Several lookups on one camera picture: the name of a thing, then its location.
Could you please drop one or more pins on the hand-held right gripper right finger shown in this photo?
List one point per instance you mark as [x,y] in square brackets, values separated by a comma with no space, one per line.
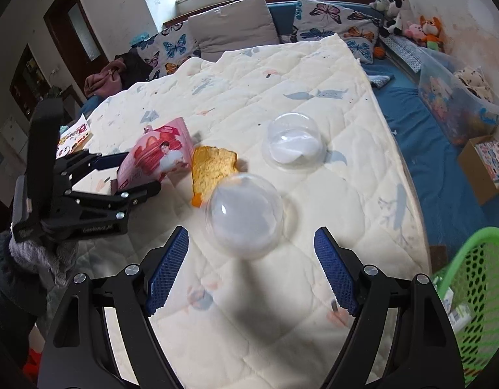
[334,271]

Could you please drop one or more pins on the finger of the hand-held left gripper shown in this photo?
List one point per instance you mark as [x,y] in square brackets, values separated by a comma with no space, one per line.
[123,196]
[107,160]

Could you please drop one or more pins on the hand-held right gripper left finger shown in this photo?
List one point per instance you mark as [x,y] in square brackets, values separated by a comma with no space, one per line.
[168,267]

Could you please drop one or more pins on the pink snack packet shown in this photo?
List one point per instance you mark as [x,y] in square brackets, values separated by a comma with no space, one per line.
[160,154]

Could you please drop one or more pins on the clear plastic dome lid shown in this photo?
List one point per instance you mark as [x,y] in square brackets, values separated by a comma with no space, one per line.
[294,142]
[245,219]

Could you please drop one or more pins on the green plastic basket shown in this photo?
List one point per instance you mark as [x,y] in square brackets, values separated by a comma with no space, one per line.
[462,251]

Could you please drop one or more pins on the person's left forearm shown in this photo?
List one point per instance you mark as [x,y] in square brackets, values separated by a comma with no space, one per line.
[10,300]

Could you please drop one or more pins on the person's left hand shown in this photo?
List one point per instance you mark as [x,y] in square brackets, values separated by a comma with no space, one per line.
[34,253]

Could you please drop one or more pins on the panda picture book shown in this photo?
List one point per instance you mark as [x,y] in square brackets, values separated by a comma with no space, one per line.
[73,135]

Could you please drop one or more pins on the dark wooden cabinet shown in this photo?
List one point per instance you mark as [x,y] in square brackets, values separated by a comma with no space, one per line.
[28,77]

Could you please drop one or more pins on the pink clothing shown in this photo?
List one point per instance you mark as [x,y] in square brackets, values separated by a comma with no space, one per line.
[103,77]

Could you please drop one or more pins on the yellow sponge piece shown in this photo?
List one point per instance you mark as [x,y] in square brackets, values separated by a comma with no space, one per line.
[213,170]

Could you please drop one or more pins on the dark clothing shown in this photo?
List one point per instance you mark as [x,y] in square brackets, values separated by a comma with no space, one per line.
[136,69]

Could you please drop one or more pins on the white blue carton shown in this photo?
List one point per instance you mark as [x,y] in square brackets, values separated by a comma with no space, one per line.
[446,300]

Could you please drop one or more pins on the teal cloth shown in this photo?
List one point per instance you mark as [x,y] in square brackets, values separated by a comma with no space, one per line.
[142,39]

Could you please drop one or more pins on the butterfly print pillow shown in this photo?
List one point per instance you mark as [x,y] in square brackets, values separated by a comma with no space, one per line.
[334,20]
[172,48]

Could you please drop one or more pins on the dark wooden door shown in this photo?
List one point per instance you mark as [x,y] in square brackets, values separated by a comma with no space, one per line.
[59,20]

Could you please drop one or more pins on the blue bed sheet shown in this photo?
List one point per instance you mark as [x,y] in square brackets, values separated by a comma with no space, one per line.
[411,129]

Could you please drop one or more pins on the red plastic object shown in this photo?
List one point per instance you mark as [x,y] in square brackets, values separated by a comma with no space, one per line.
[33,362]

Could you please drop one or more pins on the cardboard box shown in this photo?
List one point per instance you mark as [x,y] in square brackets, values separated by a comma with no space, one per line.
[472,170]

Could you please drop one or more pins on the grey pillow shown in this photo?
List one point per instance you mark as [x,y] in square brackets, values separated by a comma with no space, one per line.
[233,28]

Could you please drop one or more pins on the cream printed quilt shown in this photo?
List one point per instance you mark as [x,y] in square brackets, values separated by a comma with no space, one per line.
[274,81]

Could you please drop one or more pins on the small blue patterned cloth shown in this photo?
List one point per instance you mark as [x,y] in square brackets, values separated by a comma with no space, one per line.
[380,81]

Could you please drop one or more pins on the clear storage box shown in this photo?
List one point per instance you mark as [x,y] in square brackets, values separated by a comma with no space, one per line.
[448,101]

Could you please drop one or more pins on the orange ball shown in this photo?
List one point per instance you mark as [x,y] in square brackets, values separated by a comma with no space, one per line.
[379,52]

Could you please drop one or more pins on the blue padded headboard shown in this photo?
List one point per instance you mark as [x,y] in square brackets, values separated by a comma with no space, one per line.
[282,20]

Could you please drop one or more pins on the blue patterned folded mat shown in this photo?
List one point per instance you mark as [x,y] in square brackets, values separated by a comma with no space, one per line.
[403,52]

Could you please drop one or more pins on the spotted cloth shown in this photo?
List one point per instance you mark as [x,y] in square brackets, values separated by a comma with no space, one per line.
[474,83]

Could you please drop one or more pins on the pink plush toy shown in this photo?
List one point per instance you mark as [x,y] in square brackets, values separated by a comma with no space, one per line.
[413,31]

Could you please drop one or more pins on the orange fox plush toy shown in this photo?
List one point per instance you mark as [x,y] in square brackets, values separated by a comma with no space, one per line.
[431,32]

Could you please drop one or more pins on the cow plush toy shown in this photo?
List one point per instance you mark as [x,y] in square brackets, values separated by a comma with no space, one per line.
[395,12]

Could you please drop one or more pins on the grey plush toy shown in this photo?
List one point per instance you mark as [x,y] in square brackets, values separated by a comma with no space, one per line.
[379,4]

